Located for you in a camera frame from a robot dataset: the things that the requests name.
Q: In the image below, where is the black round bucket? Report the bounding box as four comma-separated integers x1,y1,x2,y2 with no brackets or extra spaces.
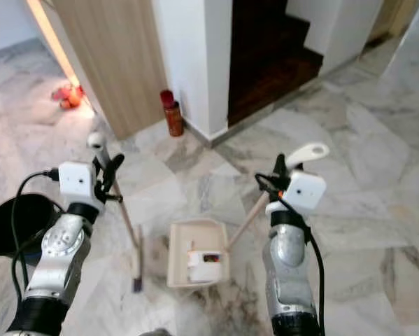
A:
0,193,67,258

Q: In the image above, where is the beige long-handled dustpan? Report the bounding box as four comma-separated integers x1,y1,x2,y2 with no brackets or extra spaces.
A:
167,143,331,289

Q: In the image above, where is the orange and red toy pile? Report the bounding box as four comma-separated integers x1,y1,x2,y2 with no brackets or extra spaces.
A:
51,83,85,111

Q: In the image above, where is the dark wooden staircase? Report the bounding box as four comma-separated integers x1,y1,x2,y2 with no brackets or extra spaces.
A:
227,0,325,128

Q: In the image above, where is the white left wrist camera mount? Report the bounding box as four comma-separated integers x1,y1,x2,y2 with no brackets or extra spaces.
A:
58,162,104,211

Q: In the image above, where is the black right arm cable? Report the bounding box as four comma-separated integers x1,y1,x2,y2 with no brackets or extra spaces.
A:
280,197,326,333

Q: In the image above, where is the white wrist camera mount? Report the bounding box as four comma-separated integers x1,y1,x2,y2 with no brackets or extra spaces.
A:
58,162,104,211
267,170,327,217

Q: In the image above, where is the brown bottle with red cap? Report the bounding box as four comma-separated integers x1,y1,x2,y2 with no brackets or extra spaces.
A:
159,89,185,138

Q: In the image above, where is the light wooden door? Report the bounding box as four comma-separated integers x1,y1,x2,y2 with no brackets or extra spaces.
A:
54,0,169,141

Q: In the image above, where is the small white box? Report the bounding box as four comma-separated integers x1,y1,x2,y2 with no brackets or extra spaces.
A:
186,249,223,284

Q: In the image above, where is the wooden door frame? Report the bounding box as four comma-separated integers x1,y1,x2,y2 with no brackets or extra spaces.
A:
369,0,419,44

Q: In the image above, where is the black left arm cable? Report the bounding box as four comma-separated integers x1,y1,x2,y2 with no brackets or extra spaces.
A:
10,169,62,302

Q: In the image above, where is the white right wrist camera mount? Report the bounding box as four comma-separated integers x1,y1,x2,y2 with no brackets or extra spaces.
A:
267,170,327,217

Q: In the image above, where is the wooden broom with white knob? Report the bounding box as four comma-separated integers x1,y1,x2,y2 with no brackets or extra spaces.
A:
87,132,145,293

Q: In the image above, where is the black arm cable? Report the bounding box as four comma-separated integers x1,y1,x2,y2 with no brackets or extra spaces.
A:
10,169,62,302
280,197,326,333

